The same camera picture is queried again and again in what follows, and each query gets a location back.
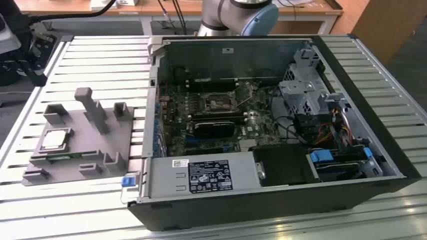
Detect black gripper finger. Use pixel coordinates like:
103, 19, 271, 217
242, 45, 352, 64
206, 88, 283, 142
0, 51, 31, 87
28, 33, 59, 87

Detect silver square CPU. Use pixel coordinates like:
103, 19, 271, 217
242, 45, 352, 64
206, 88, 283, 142
41, 129, 72, 150

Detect CPU socket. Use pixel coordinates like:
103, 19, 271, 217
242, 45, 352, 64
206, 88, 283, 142
202, 91, 240, 114

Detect black expansion slot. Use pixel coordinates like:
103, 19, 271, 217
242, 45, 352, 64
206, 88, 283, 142
184, 147, 226, 155

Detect white box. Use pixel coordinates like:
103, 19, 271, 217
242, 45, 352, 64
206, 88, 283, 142
89, 0, 119, 11

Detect wooden desk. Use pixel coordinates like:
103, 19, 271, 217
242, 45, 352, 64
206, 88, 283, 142
15, 0, 344, 36

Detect grey parts rack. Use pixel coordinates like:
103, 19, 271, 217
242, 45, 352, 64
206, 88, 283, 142
20, 87, 136, 187

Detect green RAM stick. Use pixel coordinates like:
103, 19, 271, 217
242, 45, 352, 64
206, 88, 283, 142
45, 152, 84, 160

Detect blue case latch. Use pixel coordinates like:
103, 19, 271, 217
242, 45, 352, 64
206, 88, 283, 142
121, 176, 137, 189

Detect grey power supply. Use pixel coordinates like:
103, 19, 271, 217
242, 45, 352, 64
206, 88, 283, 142
145, 151, 262, 200

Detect metal socket cover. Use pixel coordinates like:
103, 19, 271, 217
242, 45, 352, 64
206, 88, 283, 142
232, 79, 260, 94

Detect metal locking lever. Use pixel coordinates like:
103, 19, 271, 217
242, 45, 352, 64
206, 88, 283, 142
236, 90, 260, 108

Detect black rating label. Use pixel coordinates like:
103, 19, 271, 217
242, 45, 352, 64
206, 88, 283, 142
188, 159, 235, 195

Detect small silver heatsink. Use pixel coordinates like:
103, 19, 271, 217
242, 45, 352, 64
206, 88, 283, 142
239, 139, 259, 152

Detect green motherboard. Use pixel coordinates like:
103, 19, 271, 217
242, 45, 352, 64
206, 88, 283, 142
156, 79, 284, 157

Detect silver drive cage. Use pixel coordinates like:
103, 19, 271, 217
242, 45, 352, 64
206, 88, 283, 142
278, 47, 344, 117

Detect white papers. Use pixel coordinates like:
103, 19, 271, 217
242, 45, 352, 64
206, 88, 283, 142
276, 0, 323, 8

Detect black open PC case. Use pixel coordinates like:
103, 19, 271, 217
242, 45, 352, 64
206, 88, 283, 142
125, 33, 422, 232

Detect hard disk in blue carrier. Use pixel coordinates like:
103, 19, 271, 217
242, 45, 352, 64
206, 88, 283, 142
306, 147, 364, 182

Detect wooden cabinet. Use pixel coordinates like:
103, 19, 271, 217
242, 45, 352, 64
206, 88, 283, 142
350, 0, 427, 66

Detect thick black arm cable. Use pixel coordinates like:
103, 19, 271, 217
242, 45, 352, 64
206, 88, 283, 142
19, 0, 119, 20

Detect thin black hanging cables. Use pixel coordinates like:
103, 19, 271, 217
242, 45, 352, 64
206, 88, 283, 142
156, 0, 190, 35

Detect black looped cable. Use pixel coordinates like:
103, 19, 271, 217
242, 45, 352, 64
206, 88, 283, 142
271, 87, 318, 146

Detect yellow red wire bundle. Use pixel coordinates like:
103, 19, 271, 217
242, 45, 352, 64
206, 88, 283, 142
315, 106, 354, 147

